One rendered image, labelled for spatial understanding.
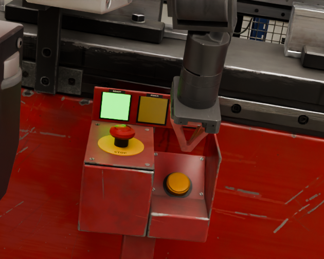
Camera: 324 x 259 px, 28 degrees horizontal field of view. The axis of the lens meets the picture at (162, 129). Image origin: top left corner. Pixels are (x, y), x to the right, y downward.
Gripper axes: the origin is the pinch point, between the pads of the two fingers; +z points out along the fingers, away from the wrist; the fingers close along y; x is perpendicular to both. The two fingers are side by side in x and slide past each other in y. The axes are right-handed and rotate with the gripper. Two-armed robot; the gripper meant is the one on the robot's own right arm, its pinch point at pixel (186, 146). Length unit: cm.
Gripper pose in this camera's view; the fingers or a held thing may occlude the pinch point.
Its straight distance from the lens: 98.1
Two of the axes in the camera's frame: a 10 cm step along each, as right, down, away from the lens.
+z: -1.3, 7.8, 6.1
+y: 0.0, -6.1, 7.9
